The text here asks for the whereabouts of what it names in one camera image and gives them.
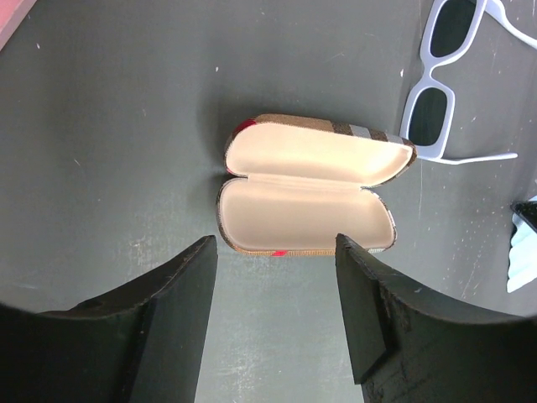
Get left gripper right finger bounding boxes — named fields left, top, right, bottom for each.
left=336, top=234, right=536, bottom=402

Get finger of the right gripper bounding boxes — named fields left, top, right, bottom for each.
left=510, top=196, right=537, bottom=233

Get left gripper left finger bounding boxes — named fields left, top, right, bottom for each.
left=1, top=236, right=217, bottom=402

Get light blue cleaning cloth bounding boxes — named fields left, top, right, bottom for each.
left=507, top=214, right=537, bottom=293

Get plaid glasses case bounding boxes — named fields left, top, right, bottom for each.
left=216, top=113, right=417, bottom=256

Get white sunglasses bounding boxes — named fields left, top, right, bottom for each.
left=399, top=0, right=536, bottom=165

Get pink tiered wooden shelf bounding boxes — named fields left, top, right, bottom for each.
left=0, top=0, right=36, bottom=50

